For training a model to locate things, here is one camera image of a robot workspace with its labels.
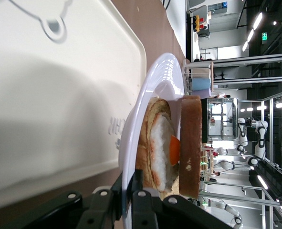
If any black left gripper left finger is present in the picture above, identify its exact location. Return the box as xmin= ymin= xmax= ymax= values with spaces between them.
xmin=2 ymin=173 xmax=124 ymax=229

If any metal wire rack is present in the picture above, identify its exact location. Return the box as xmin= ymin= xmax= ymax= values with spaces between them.
xmin=181 ymin=59 xmax=194 ymax=95

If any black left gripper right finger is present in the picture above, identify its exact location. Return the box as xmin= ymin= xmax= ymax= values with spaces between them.
xmin=130 ymin=168 xmax=230 ymax=229

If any fried egg toy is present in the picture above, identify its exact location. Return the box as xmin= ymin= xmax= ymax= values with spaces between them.
xmin=150 ymin=113 xmax=181 ymax=193

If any grey metal frame post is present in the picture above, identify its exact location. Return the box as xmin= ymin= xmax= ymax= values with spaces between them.
xmin=186 ymin=52 xmax=282 ymax=69
xmin=213 ymin=76 xmax=282 ymax=86

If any white background humanoid robot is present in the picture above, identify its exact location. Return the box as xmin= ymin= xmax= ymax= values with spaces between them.
xmin=237 ymin=116 xmax=269 ymax=167

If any pale lavender round plate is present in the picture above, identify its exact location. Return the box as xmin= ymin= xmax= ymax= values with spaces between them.
xmin=118 ymin=52 xmax=186 ymax=229

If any glass display cabinet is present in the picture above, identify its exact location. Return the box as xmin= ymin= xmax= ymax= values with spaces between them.
xmin=201 ymin=97 xmax=239 ymax=144

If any cream bear print tray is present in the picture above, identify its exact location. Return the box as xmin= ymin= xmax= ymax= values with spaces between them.
xmin=0 ymin=0 xmax=147 ymax=213

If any brown bread slice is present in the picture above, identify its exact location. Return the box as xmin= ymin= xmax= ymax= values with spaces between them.
xmin=178 ymin=94 xmax=203 ymax=199
xmin=135 ymin=96 xmax=179 ymax=201

